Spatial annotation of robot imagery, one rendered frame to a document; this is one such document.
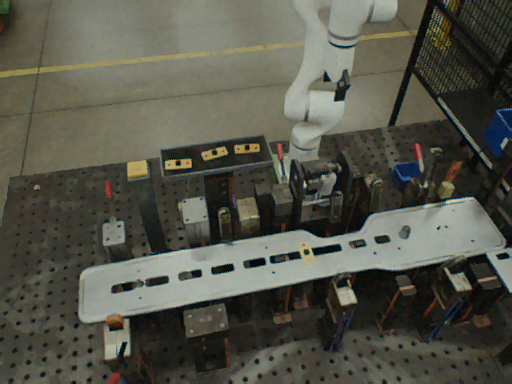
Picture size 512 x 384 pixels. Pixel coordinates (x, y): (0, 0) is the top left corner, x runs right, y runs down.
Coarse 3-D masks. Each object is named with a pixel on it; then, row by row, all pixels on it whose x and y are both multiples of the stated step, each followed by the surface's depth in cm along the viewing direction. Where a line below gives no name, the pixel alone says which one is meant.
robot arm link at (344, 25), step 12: (336, 0) 106; (348, 0) 104; (360, 0) 104; (372, 0) 105; (336, 12) 108; (348, 12) 106; (360, 12) 106; (336, 24) 110; (348, 24) 108; (360, 24) 109; (348, 36) 111
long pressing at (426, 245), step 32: (384, 224) 153; (416, 224) 153; (448, 224) 153; (480, 224) 153; (160, 256) 143; (192, 256) 143; (224, 256) 143; (256, 256) 144; (320, 256) 144; (352, 256) 144; (384, 256) 144; (416, 256) 145; (448, 256) 145; (96, 288) 135; (160, 288) 136; (192, 288) 136; (224, 288) 136; (256, 288) 137; (96, 320) 129
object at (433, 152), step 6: (432, 150) 145; (438, 150) 146; (432, 156) 146; (438, 156) 143; (426, 162) 149; (432, 162) 149; (438, 162) 144; (426, 168) 150; (432, 168) 151; (426, 174) 151; (432, 174) 152; (420, 180) 154; (426, 180) 154; (432, 180) 153
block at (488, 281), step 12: (480, 264) 145; (468, 276) 147; (480, 276) 142; (492, 276) 143; (480, 288) 141; (492, 288) 140; (468, 300) 148; (480, 300) 146; (456, 312) 157; (468, 312) 154; (456, 324) 160
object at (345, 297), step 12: (336, 288) 132; (348, 288) 132; (336, 300) 132; (348, 300) 129; (336, 312) 135; (348, 312) 133; (324, 324) 150; (336, 324) 140; (324, 336) 152; (336, 336) 147; (324, 348) 154; (336, 348) 154
